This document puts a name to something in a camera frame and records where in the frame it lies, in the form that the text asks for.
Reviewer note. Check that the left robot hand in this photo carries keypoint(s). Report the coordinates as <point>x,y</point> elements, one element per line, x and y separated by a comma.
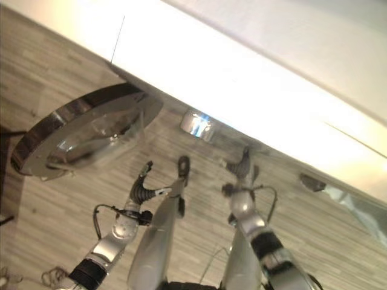
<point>141,191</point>

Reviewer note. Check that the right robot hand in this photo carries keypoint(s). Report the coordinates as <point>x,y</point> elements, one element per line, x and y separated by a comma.
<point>242,169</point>

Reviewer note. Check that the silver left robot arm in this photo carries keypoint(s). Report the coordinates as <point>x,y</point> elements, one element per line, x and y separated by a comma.
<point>113,238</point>

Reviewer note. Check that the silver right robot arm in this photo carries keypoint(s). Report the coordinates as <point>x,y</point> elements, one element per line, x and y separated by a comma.
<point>266,241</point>

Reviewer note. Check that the small grey washer latch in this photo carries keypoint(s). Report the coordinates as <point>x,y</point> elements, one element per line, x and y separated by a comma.
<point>313,182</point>

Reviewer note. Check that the dark left robot foot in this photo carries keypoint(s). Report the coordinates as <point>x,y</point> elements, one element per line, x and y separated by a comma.
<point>184,165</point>

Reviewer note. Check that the silver left robot leg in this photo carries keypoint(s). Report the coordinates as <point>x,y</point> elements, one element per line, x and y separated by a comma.
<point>157,238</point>

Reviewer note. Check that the silver robot leg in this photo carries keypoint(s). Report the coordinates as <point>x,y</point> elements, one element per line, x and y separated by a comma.
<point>157,238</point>
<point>237,259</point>

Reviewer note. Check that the silver right robot leg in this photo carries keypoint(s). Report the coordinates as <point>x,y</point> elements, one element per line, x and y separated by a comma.
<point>237,259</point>

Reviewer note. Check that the dark robot torso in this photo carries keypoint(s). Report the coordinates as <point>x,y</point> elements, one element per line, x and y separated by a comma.
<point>189,285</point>

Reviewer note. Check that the clear glass panel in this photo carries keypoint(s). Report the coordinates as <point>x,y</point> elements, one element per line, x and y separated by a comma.
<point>359,210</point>

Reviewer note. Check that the dark furniture piece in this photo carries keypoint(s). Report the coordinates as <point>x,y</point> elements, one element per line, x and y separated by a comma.
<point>7,178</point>

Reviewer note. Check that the white cabinet panel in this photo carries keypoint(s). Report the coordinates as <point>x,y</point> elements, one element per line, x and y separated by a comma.
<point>84,27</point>

